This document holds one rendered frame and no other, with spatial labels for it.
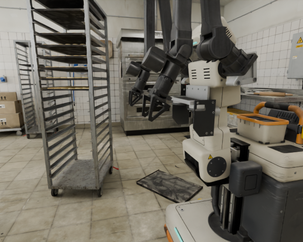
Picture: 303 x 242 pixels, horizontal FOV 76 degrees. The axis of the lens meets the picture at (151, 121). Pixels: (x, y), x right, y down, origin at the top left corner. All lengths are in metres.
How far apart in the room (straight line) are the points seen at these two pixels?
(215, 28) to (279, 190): 0.73
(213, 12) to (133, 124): 3.42
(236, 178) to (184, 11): 0.71
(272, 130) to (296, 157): 0.17
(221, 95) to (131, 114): 3.10
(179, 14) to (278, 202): 0.87
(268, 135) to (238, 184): 0.30
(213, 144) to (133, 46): 3.24
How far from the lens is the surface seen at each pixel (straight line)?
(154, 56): 0.65
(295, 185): 1.10
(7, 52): 5.23
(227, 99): 0.97
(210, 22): 0.74
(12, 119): 4.80
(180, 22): 0.70
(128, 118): 3.88
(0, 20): 5.34
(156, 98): 0.60
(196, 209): 1.46
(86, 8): 1.82
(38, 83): 1.93
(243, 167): 0.96
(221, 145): 0.96
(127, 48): 3.93
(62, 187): 2.11
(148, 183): 2.25
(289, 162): 1.01
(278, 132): 1.16
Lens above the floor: 1.12
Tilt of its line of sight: 12 degrees down
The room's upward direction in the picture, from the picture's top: straight up
